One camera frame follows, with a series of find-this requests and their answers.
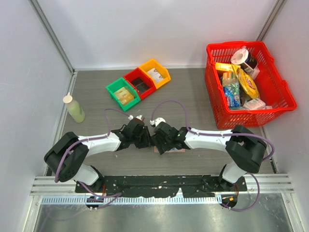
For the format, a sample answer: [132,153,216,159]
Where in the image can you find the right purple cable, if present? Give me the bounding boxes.
[151,99,276,213]

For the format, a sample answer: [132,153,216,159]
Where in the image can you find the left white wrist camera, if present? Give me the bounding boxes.
[128,115,145,123]

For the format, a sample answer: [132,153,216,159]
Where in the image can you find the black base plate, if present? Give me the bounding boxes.
[88,175,247,198]

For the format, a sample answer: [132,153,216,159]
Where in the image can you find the yellow storage bin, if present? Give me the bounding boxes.
[139,59,171,89]

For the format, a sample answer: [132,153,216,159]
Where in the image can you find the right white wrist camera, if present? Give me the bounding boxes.
[150,117,166,127]

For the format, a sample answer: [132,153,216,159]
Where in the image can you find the purple cable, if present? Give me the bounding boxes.
[151,99,276,213]
[54,108,133,208]

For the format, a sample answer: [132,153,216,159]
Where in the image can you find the tan leather card holder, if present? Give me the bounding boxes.
[154,146,185,153]

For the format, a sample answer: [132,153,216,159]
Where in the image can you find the dark labelled can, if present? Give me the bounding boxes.
[241,51,258,73]

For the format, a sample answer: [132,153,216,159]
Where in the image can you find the red plastic shopping basket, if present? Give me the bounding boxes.
[205,41,297,129]

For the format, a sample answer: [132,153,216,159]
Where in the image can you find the black cards in red bin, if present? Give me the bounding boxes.
[131,77,150,94]

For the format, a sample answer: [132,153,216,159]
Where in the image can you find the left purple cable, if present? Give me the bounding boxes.
[54,108,133,208]

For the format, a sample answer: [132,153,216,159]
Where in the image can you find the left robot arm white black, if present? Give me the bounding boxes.
[44,118,154,192]

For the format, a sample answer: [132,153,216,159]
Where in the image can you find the white small box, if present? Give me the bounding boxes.
[243,98,266,110]

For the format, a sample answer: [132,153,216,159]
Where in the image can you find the yellow cards in green bin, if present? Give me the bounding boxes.
[114,87,134,105]

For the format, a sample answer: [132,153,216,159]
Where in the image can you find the yellow snack packet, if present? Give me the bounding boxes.
[215,62,241,72]

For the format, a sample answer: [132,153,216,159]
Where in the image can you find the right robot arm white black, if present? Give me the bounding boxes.
[151,121,267,191]

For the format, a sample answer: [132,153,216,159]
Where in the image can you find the green liquid squeeze bottle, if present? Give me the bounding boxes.
[63,92,85,123]

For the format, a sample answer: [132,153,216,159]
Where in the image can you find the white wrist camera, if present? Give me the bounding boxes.
[150,117,166,127]
[128,115,145,123]

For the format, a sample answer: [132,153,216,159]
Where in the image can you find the grey patterned card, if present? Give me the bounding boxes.
[154,73,164,84]
[147,68,159,77]

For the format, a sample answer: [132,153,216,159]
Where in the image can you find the blue snack bag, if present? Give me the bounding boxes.
[222,72,241,108]

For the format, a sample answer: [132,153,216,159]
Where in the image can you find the white slotted cable duct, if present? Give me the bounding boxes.
[41,194,222,205]

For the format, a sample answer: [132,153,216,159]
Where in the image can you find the yellow chips bag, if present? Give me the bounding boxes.
[237,68,260,99]

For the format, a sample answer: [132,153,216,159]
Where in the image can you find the red storage bin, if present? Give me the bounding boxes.
[124,68,156,100]

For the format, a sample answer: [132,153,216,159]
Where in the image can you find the green storage bin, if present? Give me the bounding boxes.
[106,77,141,112]

